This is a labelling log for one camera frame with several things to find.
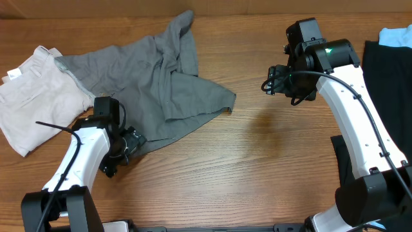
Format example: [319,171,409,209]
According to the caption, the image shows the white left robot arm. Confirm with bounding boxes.
[21,117,146,232]

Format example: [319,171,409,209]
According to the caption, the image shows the grey shorts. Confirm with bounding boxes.
[55,10,236,157]

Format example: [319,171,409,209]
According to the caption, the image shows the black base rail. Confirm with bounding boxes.
[102,219,310,232]

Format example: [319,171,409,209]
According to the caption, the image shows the light blue garment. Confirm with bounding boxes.
[379,25,412,48]

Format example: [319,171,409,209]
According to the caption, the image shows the brown cardboard backdrop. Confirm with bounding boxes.
[1,0,411,19]

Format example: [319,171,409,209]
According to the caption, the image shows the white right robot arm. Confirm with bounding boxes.
[261,39,411,231]

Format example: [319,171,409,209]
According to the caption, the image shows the black garment with logo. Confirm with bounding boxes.
[330,40,412,194]

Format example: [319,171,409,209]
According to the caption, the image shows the folded beige shorts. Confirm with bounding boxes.
[1,46,93,157]

